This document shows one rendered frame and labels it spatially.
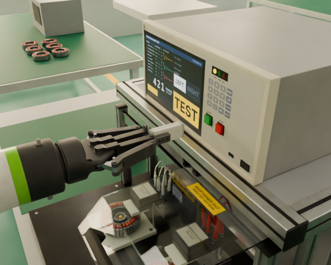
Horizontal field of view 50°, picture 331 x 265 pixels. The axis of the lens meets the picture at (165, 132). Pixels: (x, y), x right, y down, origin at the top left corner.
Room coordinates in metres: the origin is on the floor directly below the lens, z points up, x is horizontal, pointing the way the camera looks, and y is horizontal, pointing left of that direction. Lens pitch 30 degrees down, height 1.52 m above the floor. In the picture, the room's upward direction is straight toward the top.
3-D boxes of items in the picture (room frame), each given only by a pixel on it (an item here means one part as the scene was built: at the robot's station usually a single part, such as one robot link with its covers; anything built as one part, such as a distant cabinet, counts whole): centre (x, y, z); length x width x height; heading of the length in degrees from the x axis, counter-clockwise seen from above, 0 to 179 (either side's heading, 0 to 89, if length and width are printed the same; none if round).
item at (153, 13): (1.71, 0.01, 0.98); 0.37 x 0.35 x 0.46; 30
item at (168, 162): (0.69, -0.02, 1.03); 0.62 x 0.01 x 0.03; 30
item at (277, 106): (0.78, -0.22, 1.22); 0.44 x 0.39 x 0.20; 30
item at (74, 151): (0.50, 0.13, 1.18); 0.09 x 0.08 x 0.07; 120
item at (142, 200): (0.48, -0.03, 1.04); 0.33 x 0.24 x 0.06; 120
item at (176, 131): (0.58, 0.00, 1.18); 0.07 x 0.01 x 0.03; 120
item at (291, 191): (0.79, -0.21, 1.09); 0.68 x 0.44 x 0.05; 30
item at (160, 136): (0.55, 0.01, 1.18); 0.05 x 0.03 x 0.01; 120
